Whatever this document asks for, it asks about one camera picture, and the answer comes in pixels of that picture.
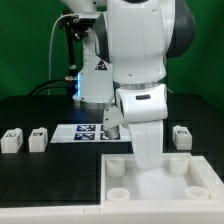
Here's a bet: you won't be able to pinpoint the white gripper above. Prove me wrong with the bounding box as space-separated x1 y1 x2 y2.
128 120 163 171

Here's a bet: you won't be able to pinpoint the white square table top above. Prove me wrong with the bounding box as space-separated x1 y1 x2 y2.
101 153 224 202

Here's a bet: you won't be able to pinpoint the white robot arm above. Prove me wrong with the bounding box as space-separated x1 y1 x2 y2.
61 0 195 170

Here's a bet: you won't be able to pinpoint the white sheet with markers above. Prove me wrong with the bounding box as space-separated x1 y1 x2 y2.
51 124 130 143

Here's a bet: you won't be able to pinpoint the black cables at base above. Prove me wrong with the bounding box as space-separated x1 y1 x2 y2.
29 77 78 96

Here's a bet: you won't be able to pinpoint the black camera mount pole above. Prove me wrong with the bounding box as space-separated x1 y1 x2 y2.
59 10 89 81

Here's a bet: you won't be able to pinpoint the grey camera on mount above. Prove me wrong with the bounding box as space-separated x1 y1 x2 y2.
79 12 103 22

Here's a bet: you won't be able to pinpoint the white cable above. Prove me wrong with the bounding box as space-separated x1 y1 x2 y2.
48 13 75 96

